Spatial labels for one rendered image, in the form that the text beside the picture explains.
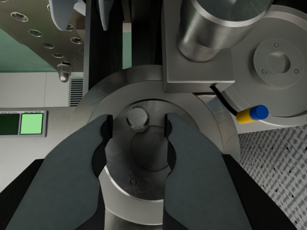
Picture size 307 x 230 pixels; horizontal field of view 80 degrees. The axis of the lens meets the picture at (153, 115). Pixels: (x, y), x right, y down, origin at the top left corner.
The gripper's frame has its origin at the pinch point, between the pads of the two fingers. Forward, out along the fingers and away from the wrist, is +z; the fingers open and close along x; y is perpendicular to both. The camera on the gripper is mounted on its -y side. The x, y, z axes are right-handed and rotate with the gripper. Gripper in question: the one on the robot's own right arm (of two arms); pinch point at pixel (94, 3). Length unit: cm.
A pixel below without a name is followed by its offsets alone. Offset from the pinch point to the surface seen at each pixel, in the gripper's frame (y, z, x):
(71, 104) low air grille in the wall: -50, 261, -110
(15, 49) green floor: -109, 203, -159
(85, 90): 10.6, -2.0, 0.0
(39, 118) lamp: 8.1, 29.4, -22.0
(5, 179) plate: 23.1, 30.1, -29.5
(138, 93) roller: 11.4, -3.4, 4.9
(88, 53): 7.0, -2.0, 0.2
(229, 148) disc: 16.2, -2.9, 12.5
